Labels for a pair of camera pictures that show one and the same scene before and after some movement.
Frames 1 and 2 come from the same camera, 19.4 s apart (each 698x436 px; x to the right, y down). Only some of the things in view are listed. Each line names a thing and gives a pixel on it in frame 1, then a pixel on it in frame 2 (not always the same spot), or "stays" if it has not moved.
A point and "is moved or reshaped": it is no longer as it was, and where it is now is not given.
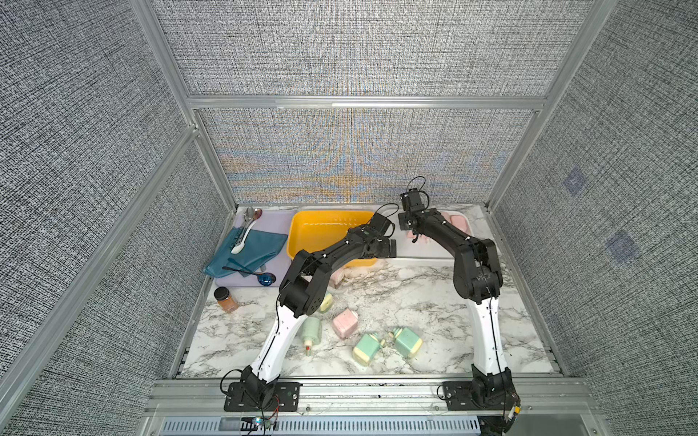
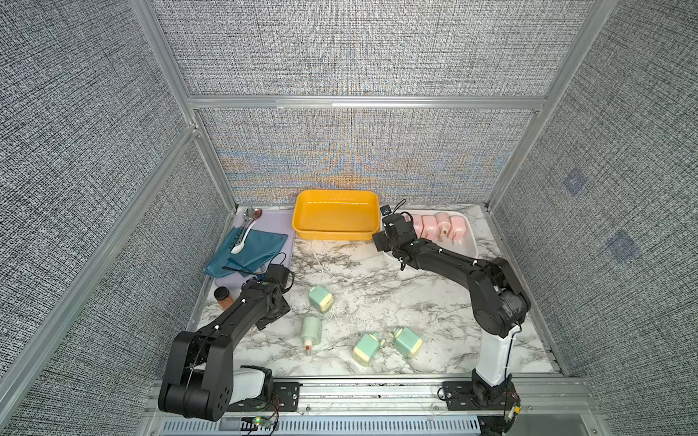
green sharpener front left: [365, 350] stays
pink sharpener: [460, 222] stays
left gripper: [387, 251] to [284, 306]
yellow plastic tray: [313, 230] is moved or reshaped
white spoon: [237, 249] stays
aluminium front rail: [369, 397] stays
